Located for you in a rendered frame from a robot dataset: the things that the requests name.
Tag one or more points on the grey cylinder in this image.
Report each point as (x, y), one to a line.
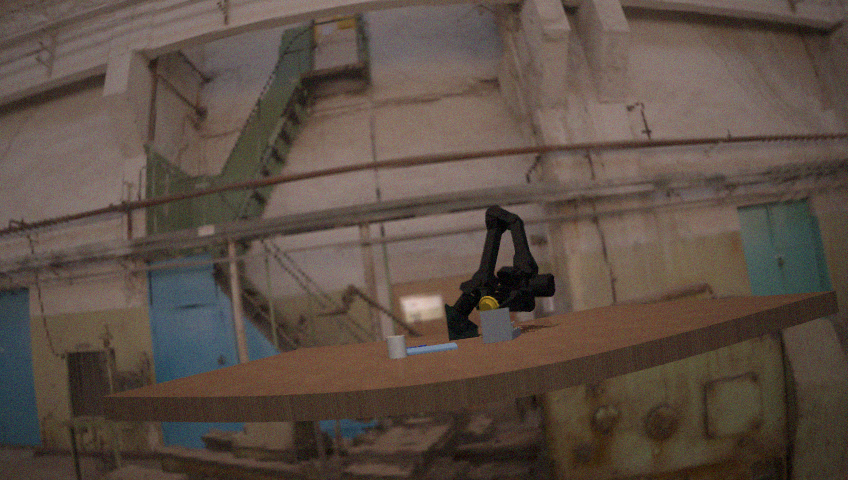
(396, 347)

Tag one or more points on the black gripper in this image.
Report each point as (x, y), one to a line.
(521, 300)

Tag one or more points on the yellow plate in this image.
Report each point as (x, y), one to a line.
(488, 303)

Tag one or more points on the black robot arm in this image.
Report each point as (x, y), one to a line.
(524, 269)

